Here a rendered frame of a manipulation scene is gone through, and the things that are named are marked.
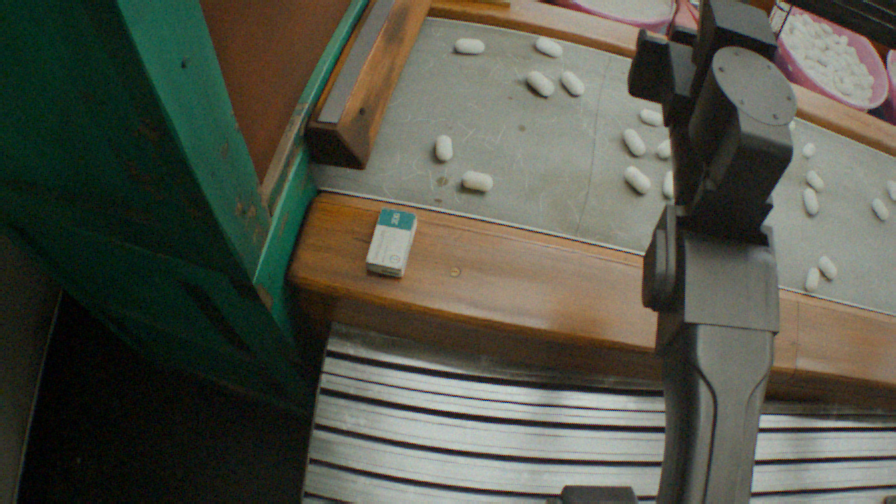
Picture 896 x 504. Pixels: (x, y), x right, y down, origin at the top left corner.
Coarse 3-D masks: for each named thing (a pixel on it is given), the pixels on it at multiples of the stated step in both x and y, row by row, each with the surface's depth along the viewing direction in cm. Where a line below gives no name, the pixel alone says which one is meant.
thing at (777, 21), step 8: (688, 0) 78; (696, 0) 78; (776, 0) 72; (672, 8) 81; (696, 8) 78; (776, 8) 72; (784, 8) 71; (672, 16) 82; (776, 16) 73; (784, 16) 73; (776, 24) 74; (784, 24) 75; (776, 32) 76; (776, 40) 78
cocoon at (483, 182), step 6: (468, 174) 75; (474, 174) 75; (480, 174) 75; (486, 174) 75; (462, 180) 75; (468, 180) 74; (474, 180) 74; (480, 180) 74; (486, 180) 74; (492, 180) 75; (468, 186) 75; (474, 186) 75; (480, 186) 75; (486, 186) 74
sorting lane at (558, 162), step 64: (448, 64) 84; (512, 64) 84; (576, 64) 84; (384, 128) 79; (448, 128) 79; (512, 128) 79; (576, 128) 80; (640, 128) 80; (320, 192) 77; (384, 192) 76; (448, 192) 76; (512, 192) 76; (576, 192) 76; (832, 192) 77; (832, 256) 73
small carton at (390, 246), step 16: (384, 208) 70; (384, 224) 69; (400, 224) 69; (416, 224) 71; (384, 240) 68; (400, 240) 68; (368, 256) 68; (384, 256) 68; (400, 256) 68; (384, 272) 69; (400, 272) 68
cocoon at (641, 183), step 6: (630, 168) 75; (636, 168) 75; (630, 174) 75; (636, 174) 75; (642, 174) 75; (630, 180) 75; (636, 180) 75; (642, 180) 74; (648, 180) 75; (636, 186) 75; (642, 186) 74; (648, 186) 75; (642, 192) 75
